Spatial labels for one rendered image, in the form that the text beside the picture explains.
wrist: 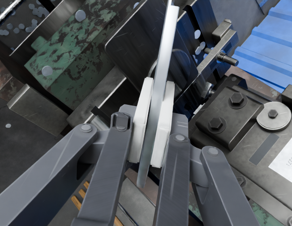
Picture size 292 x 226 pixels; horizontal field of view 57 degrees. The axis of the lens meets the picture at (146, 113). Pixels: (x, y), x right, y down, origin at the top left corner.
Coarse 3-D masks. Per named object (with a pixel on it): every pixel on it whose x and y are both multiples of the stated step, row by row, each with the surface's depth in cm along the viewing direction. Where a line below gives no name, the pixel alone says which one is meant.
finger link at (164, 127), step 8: (168, 88) 20; (168, 96) 19; (168, 104) 18; (160, 112) 17; (168, 112) 17; (160, 120) 16; (168, 120) 16; (160, 128) 15; (168, 128) 15; (160, 136) 16; (168, 136) 16; (160, 144) 16; (152, 152) 17; (160, 152) 16; (152, 160) 17; (160, 160) 16
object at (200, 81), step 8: (200, 72) 66; (200, 80) 67; (192, 88) 66; (200, 88) 68; (184, 96) 66; (192, 96) 68; (200, 96) 70; (176, 104) 65; (184, 104) 67; (192, 104) 70; (176, 112) 67; (184, 112) 69
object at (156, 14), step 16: (144, 0) 46; (160, 0) 48; (128, 16) 46; (144, 16) 47; (160, 16) 50; (112, 32) 46; (128, 32) 47; (144, 32) 49; (160, 32) 51; (176, 32) 54; (112, 48) 46; (128, 48) 48; (144, 48) 51; (176, 48) 56; (128, 64) 50; (144, 64) 53; (176, 64) 58; (192, 64) 62; (176, 80) 60; (192, 80) 65; (176, 96) 64
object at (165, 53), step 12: (168, 0) 17; (168, 12) 17; (168, 24) 17; (168, 36) 17; (168, 48) 17; (168, 60) 17; (156, 72) 18; (156, 84) 18; (156, 96) 18; (156, 108) 18; (156, 120) 19; (144, 144) 20; (144, 156) 21; (144, 168) 22; (144, 180) 24
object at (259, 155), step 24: (240, 96) 49; (216, 120) 49; (240, 120) 48; (264, 120) 48; (288, 120) 46; (216, 144) 51; (240, 144) 49; (264, 144) 47; (288, 144) 45; (240, 168) 47; (264, 168) 45; (288, 168) 44; (288, 192) 42
